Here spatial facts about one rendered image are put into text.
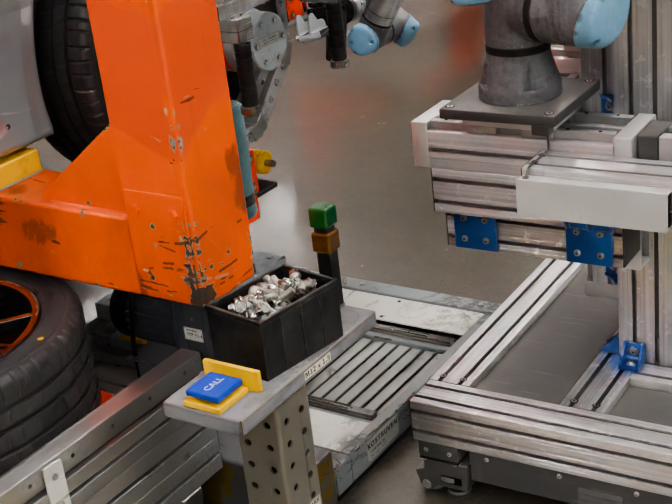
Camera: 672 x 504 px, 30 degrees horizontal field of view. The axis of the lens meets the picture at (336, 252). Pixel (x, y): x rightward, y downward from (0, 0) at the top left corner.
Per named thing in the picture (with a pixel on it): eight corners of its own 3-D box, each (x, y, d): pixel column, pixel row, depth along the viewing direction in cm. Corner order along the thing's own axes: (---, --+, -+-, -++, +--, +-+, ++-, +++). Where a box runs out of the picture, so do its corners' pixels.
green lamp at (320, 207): (320, 220, 236) (318, 200, 234) (338, 222, 234) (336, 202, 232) (309, 228, 233) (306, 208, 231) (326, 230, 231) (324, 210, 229)
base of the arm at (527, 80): (575, 83, 230) (573, 30, 226) (543, 109, 219) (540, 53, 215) (499, 79, 238) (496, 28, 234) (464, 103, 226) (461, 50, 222)
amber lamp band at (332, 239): (324, 244, 238) (321, 224, 236) (341, 247, 236) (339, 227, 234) (312, 252, 235) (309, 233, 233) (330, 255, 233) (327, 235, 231)
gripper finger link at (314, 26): (292, 20, 286) (314, 8, 293) (299, 45, 288) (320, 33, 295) (303, 18, 284) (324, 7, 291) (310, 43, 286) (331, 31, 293)
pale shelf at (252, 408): (304, 310, 247) (302, 296, 246) (377, 324, 238) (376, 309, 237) (164, 416, 215) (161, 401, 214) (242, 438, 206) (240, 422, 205)
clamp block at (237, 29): (220, 36, 260) (216, 11, 258) (254, 38, 255) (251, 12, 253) (204, 42, 256) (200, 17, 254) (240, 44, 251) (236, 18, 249)
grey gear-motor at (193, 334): (145, 368, 305) (120, 236, 291) (286, 402, 282) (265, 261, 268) (94, 404, 291) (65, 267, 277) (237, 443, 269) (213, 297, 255)
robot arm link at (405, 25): (390, 56, 304) (356, 28, 306) (411, 44, 313) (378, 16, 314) (405, 32, 299) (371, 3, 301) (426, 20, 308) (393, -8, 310)
